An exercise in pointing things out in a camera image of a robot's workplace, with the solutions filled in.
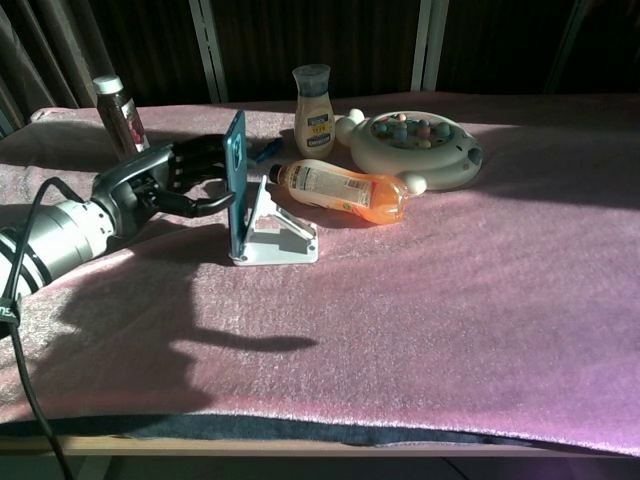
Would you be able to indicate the dark brown curtain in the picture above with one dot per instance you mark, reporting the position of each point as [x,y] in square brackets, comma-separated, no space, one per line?
[320,45]

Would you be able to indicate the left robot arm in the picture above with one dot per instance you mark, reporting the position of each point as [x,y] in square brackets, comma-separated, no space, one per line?
[50,245]

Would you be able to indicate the pink tablecloth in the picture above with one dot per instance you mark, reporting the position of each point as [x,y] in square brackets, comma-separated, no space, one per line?
[350,280]

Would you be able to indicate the cream sauce bottle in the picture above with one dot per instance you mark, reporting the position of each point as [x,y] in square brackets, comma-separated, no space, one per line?
[313,112]

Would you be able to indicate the white metal frame post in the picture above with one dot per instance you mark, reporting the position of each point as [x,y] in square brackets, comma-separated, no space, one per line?
[429,45]
[210,50]

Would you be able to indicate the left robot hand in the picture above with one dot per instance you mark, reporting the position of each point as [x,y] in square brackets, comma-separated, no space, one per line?
[165,175]

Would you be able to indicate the orange drink bottle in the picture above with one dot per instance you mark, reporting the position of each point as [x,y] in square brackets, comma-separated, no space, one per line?
[345,190]

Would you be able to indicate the white fishing game toy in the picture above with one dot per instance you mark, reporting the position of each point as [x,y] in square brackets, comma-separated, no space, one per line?
[415,150]

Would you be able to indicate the black smartphone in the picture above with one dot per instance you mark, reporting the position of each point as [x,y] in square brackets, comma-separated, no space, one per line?
[236,182]

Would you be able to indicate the dark red white-capped bottle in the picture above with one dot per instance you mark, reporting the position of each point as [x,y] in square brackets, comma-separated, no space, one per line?
[119,117]

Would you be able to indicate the blue pen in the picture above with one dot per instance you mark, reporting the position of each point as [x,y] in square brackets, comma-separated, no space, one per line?
[265,150]

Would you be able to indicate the white phone stand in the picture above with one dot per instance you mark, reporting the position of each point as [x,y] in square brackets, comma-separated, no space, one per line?
[277,232]

